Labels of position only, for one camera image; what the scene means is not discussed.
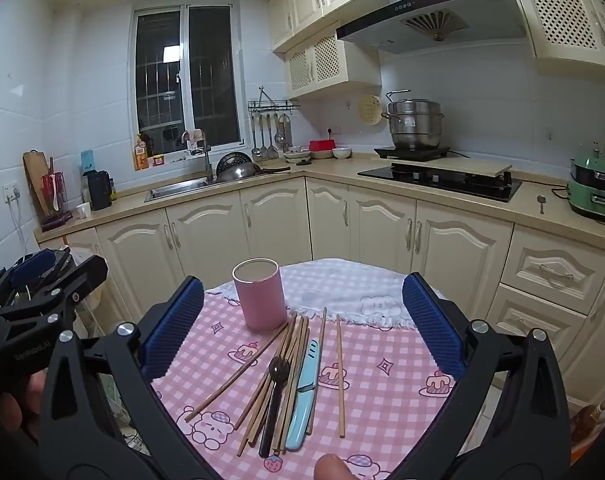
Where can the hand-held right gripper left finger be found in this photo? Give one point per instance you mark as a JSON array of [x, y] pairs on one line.
[[175, 330]]

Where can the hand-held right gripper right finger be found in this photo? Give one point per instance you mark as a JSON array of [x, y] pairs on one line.
[[432, 330]]

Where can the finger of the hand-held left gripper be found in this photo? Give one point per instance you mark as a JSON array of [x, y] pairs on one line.
[[82, 275], [32, 264]]

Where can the pink utensil holder cup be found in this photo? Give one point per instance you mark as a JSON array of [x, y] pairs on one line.
[[260, 300]]

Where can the pile of wooden chopsticks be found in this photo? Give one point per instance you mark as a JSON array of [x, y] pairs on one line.
[[292, 345]]

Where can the teal plastic spatula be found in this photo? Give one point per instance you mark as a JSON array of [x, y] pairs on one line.
[[302, 410]]

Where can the person's left hand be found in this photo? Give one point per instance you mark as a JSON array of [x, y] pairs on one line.
[[12, 410]]

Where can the person's right hand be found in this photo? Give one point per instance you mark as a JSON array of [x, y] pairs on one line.
[[334, 469]]

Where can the white paper cup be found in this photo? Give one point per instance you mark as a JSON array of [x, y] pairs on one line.
[[83, 211]]

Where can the red knife holder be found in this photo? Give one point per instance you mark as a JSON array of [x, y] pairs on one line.
[[57, 195]]

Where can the black electric kettle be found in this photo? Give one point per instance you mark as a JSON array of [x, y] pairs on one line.
[[100, 192]]

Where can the wooden cutting board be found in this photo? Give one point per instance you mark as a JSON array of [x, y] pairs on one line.
[[35, 175]]

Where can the pink checked tablecloth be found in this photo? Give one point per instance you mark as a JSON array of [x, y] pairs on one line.
[[382, 410]]

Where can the cream base cabinets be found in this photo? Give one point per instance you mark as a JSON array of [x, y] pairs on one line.
[[207, 235]]

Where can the white checked fringed towel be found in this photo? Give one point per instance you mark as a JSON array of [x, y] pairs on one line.
[[332, 285]]

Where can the blue box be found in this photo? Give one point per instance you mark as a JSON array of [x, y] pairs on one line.
[[86, 161]]

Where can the steel sink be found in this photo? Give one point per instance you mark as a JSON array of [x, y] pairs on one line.
[[177, 190]]

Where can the yellow detergent bottle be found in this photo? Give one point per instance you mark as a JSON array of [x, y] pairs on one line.
[[141, 155]]

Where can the small yellow jar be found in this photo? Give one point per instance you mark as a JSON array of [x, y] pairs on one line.
[[158, 160]]

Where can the beige kitchen countertop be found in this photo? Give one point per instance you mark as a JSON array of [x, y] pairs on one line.
[[532, 220]]

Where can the black gas stove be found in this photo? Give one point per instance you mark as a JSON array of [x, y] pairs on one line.
[[482, 187]]

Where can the light wooden board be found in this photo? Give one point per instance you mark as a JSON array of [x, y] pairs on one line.
[[457, 165]]

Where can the metal faucet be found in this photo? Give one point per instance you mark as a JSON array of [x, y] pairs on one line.
[[208, 165]]

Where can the steel wok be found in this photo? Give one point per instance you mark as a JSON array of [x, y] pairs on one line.
[[242, 172]]

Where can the black induction cooker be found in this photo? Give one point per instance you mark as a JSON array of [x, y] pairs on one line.
[[412, 152]]

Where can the metal colander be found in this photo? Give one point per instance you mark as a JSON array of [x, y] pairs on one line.
[[235, 160]]

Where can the amber bottle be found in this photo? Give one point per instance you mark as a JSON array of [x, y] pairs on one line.
[[589, 425]]

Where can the hanging metal ladle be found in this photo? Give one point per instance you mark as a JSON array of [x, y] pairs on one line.
[[255, 151]]

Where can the white bowl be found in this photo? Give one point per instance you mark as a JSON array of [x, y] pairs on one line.
[[322, 154], [342, 152]]

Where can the hanging metal spatula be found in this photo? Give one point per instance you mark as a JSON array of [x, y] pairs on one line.
[[263, 151]]

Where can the hanging slotted spatula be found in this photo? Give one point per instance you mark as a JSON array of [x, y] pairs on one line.
[[273, 151]]

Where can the steel steamer pot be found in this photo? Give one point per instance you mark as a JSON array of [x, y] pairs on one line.
[[415, 125]]

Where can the green multicooker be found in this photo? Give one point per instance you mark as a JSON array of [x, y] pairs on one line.
[[592, 195]]

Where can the red box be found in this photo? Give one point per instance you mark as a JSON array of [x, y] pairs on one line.
[[322, 145]]

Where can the small patterned bowl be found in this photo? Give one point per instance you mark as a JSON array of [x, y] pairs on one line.
[[295, 150]]

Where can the hanging metal spoon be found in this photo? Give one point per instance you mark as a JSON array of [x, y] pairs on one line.
[[280, 136]]

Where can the round yellow steamer plate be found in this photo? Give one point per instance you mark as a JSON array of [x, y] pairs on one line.
[[370, 109]]

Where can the kitchen window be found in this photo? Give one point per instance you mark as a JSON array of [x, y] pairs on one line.
[[207, 70]]

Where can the small cream lattice cabinet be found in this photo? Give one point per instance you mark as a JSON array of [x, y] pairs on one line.
[[327, 65]]

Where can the grey range hood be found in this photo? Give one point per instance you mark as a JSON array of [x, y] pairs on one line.
[[432, 35]]

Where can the large cream lattice cabinet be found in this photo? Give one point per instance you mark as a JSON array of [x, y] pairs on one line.
[[562, 15]]

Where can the wall socket with plug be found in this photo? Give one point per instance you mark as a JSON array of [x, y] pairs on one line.
[[11, 194]]

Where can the white wall outlet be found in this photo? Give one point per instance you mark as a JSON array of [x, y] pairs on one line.
[[335, 131]]

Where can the wall utensil rack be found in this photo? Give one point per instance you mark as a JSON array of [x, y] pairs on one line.
[[272, 105]]

